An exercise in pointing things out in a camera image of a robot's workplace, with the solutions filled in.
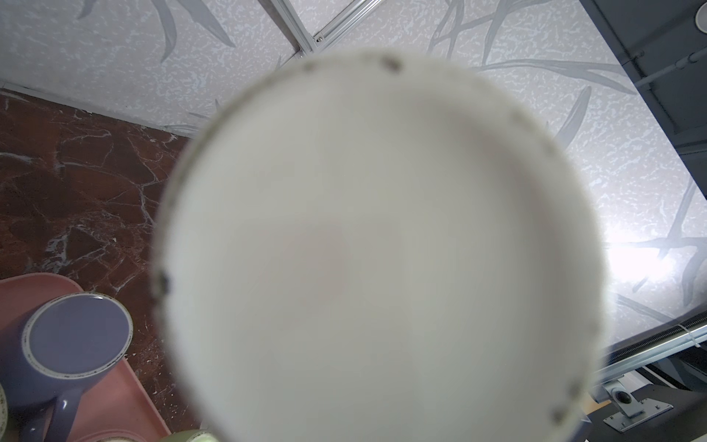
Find white mug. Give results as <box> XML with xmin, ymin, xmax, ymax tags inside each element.
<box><xmin>150</xmin><ymin>50</ymin><xmax>606</xmax><ymax>441</ymax></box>

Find pink plastic tray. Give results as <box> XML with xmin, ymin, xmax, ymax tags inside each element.
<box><xmin>1</xmin><ymin>273</ymin><xmax>170</xmax><ymax>441</ymax></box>

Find green mug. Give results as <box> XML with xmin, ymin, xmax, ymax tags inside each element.
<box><xmin>159</xmin><ymin>429</ymin><xmax>218</xmax><ymax>442</ymax></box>

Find purple mug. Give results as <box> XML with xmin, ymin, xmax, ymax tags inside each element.
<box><xmin>1</xmin><ymin>293</ymin><xmax>134</xmax><ymax>441</ymax></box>

